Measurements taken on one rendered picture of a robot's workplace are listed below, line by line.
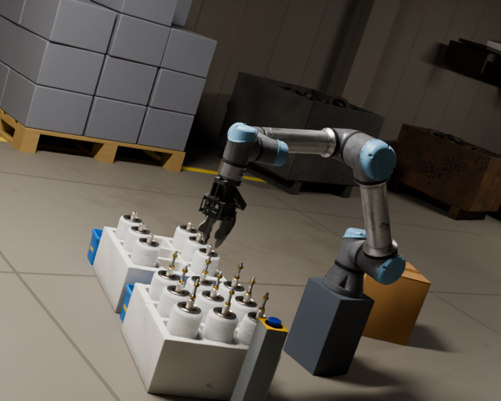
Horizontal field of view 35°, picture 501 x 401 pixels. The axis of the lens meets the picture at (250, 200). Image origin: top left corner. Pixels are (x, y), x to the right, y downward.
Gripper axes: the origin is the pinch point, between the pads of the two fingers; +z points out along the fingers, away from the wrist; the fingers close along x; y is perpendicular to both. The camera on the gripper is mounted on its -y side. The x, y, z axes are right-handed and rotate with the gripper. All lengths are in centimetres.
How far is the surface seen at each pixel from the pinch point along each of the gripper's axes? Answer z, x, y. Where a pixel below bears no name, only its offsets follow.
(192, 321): 23.7, 3.6, 3.6
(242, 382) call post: 35.0, 23.1, -0.9
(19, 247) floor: 47, -95, -29
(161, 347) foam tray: 31.8, 0.9, 11.4
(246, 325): 23.9, 13.5, -13.0
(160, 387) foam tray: 44.8, 3.2, 8.9
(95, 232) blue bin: 35, -77, -50
